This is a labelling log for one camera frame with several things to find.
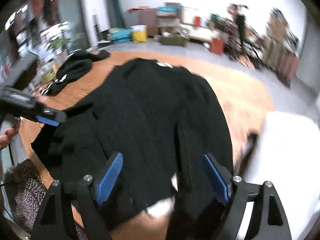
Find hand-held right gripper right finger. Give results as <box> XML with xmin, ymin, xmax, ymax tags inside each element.
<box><xmin>202</xmin><ymin>153</ymin><xmax>293</xmax><ymax>240</ymax></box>

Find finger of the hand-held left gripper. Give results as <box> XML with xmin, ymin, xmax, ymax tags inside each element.
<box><xmin>31</xmin><ymin>104</ymin><xmax>68</xmax><ymax>128</ymax></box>

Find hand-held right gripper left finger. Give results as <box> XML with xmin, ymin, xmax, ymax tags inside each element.
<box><xmin>30</xmin><ymin>152</ymin><xmax>123</xmax><ymax>240</ymax></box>

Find black garment with white stripes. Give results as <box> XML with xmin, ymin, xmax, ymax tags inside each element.
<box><xmin>41</xmin><ymin>50</ymin><xmax>111</xmax><ymax>97</ymax></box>

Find black knit cardigan white cuffs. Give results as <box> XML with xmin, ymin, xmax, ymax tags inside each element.
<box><xmin>31</xmin><ymin>58</ymin><xmax>235</xmax><ymax>230</ymax></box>

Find person's left hand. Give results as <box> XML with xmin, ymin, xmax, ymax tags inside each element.
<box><xmin>0</xmin><ymin>127</ymin><xmax>20</xmax><ymax>151</ymax></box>

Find green money tree plant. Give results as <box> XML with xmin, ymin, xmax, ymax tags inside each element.
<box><xmin>47</xmin><ymin>35</ymin><xmax>73</xmax><ymax>56</ymax></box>

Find person's knit sweater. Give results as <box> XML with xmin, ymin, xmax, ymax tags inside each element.
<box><xmin>3</xmin><ymin>162</ymin><xmax>88</xmax><ymax>240</ymax></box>

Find white cloth pile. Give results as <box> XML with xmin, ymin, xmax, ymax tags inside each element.
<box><xmin>235</xmin><ymin>111</ymin><xmax>320</xmax><ymax>240</ymax></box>

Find teal suitcase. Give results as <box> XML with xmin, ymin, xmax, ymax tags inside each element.
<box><xmin>109</xmin><ymin>29</ymin><xmax>133</xmax><ymax>43</ymax></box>

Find yellow shopping bag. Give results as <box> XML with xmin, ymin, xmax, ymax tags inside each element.
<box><xmin>131</xmin><ymin>25</ymin><xmax>148</xmax><ymax>43</ymax></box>

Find orange paper bag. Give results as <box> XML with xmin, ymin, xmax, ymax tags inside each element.
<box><xmin>210</xmin><ymin>37</ymin><xmax>225</xmax><ymax>55</ymax></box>

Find grey teal curtain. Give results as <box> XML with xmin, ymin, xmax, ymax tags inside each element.
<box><xmin>106</xmin><ymin>0</ymin><xmax>126</xmax><ymax>30</ymax></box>

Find brown suitcase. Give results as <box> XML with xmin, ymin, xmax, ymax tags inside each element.
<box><xmin>281</xmin><ymin>50</ymin><xmax>301</xmax><ymax>81</ymax></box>

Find olive suitcase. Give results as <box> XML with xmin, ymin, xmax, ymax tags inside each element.
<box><xmin>261</xmin><ymin>36</ymin><xmax>288</xmax><ymax>75</ymax></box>

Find pink suitcase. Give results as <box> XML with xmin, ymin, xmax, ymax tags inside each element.
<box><xmin>138</xmin><ymin>7</ymin><xmax>161</xmax><ymax>37</ymax></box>

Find green crate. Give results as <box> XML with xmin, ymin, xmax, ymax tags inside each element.
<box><xmin>159</xmin><ymin>35</ymin><xmax>190</xmax><ymax>48</ymax></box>

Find white low cabinet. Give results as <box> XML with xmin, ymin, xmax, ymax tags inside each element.
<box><xmin>180</xmin><ymin>22</ymin><xmax>218</xmax><ymax>43</ymax></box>

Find black trolley cart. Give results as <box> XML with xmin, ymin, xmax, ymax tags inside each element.
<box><xmin>225</xmin><ymin>4</ymin><xmax>263</xmax><ymax>66</ymax></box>

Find cardboard box pile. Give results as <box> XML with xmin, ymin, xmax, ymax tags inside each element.
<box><xmin>156</xmin><ymin>2</ymin><xmax>183</xmax><ymax>34</ymax></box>

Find printed cardboard boxes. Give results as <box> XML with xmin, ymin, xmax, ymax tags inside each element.
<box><xmin>267</xmin><ymin>7</ymin><xmax>291</xmax><ymax>41</ymax></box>

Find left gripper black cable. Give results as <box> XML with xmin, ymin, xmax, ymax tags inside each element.
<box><xmin>7</xmin><ymin>141</ymin><xmax>14</xmax><ymax>167</ymax></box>

